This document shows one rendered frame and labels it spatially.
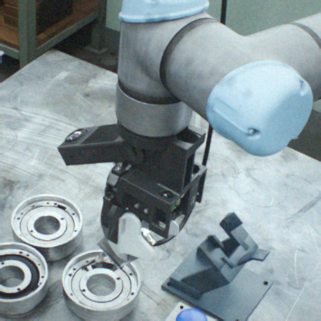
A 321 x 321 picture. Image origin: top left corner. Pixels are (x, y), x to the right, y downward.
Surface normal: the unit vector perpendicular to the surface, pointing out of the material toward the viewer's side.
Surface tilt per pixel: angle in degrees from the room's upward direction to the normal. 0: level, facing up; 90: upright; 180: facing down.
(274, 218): 0
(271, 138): 89
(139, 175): 0
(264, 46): 5
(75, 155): 91
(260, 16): 90
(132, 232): 88
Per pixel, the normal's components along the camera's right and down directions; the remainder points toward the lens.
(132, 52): -0.77, 0.41
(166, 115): 0.21, 0.66
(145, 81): -0.31, 0.62
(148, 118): -0.09, 0.65
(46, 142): 0.08, -0.75
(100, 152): -0.52, 0.55
